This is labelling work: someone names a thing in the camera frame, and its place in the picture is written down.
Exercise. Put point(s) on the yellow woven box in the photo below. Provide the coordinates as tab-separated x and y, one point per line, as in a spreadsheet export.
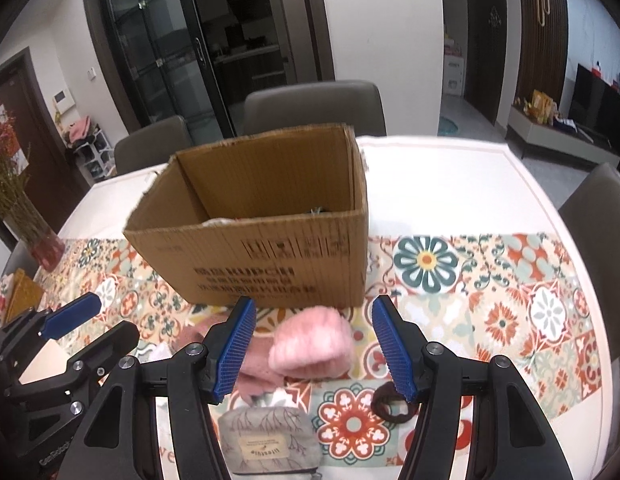
22	295

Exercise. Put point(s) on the dark glass sliding door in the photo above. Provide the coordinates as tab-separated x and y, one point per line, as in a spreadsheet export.
190	35

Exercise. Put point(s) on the yellow snack bags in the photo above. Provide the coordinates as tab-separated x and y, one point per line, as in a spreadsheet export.
542	106

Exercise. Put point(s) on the round green floor mat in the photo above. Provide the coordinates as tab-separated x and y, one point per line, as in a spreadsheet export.
447	125

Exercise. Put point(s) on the dried flower bunch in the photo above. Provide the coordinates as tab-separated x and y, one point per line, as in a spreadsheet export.
15	190

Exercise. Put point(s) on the white hallway appliance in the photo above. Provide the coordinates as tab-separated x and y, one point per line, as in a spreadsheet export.
453	75

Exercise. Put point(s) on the white wall intercom panel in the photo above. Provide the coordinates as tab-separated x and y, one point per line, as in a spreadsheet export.
63	100

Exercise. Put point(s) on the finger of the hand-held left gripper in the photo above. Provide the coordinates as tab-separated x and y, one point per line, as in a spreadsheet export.
72	312
110	347

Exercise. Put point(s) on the light pink knit hat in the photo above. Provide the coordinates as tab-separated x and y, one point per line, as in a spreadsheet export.
310	345

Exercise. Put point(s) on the grey fabric pouch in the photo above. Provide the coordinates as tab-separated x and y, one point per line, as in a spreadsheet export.
270	440

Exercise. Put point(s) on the black television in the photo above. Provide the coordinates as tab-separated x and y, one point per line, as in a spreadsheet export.
597	105

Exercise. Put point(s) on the pink glass vase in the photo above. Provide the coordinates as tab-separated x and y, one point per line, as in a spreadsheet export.
46	255

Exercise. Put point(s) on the grey dining chair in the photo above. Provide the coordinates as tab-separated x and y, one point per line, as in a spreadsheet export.
15	260
150	145
599	220
315	105

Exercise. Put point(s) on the brown cardboard box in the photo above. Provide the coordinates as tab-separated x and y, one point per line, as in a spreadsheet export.
270	255

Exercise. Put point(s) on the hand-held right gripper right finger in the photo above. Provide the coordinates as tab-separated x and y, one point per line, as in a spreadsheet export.
394	355

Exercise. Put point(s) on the dark wooden door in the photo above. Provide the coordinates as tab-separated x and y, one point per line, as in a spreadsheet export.
50	150

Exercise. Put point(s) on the grey television cabinet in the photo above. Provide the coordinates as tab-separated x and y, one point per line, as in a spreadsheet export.
549	137

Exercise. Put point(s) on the dark hallway door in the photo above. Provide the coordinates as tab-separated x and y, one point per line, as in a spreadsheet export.
484	35

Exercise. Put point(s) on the dusty pink knit cloth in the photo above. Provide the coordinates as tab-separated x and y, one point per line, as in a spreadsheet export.
260	377

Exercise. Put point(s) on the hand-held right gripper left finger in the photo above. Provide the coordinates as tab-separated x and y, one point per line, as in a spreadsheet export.
235	350

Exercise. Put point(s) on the white shoe rack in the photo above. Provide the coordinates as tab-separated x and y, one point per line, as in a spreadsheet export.
95	157

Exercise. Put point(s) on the floral patterned tablecloth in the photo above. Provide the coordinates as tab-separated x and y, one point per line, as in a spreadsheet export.
489	280

